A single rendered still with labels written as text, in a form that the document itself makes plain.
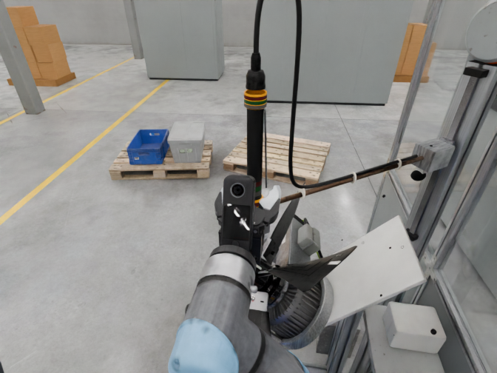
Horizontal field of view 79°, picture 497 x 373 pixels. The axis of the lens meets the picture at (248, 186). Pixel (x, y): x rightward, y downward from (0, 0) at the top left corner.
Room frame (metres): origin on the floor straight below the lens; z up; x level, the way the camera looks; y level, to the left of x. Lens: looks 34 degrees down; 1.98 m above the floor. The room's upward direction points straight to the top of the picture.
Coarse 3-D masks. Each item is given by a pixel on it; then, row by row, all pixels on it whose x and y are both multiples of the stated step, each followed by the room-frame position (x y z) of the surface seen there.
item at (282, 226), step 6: (288, 204) 0.80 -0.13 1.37; (294, 204) 0.87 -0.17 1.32; (288, 210) 0.82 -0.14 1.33; (294, 210) 0.90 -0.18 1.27; (282, 216) 0.77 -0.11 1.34; (288, 216) 0.84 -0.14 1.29; (282, 222) 0.79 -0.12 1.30; (288, 222) 0.85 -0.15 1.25; (276, 228) 0.75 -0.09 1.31; (282, 228) 0.80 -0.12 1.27; (276, 234) 0.76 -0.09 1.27; (282, 234) 0.80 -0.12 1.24; (276, 240) 0.76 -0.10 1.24; (282, 240) 0.80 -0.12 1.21
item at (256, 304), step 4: (260, 292) 0.59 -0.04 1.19; (264, 292) 0.59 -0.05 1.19; (256, 296) 0.58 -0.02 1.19; (260, 296) 0.58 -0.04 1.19; (264, 296) 0.58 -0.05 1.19; (256, 300) 0.56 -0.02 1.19; (264, 300) 0.56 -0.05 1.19; (252, 304) 0.55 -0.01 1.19; (256, 304) 0.55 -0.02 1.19; (260, 304) 0.55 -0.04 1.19; (264, 304) 0.55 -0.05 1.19; (252, 308) 0.54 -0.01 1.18; (256, 308) 0.54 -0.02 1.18; (260, 308) 0.54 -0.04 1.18; (264, 308) 0.54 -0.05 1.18
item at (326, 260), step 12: (348, 252) 0.54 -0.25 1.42; (288, 264) 0.62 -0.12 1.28; (300, 264) 0.56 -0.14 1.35; (312, 264) 0.53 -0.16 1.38; (324, 264) 0.51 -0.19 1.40; (336, 264) 0.49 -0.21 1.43; (288, 276) 0.50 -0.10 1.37; (300, 276) 0.48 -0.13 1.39; (312, 276) 0.47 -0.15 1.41; (324, 276) 0.45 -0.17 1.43; (300, 288) 0.44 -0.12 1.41
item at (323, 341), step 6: (336, 324) 0.70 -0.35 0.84; (324, 330) 0.70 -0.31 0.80; (330, 330) 0.69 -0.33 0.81; (318, 336) 0.72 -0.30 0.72; (324, 336) 0.70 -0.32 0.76; (330, 336) 0.69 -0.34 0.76; (354, 336) 0.68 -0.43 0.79; (318, 342) 0.70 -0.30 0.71; (324, 342) 0.70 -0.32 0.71; (330, 342) 0.69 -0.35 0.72; (354, 342) 0.68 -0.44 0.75; (318, 348) 0.70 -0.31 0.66; (324, 348) 0.69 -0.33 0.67; (348, 354) 0.68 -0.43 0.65
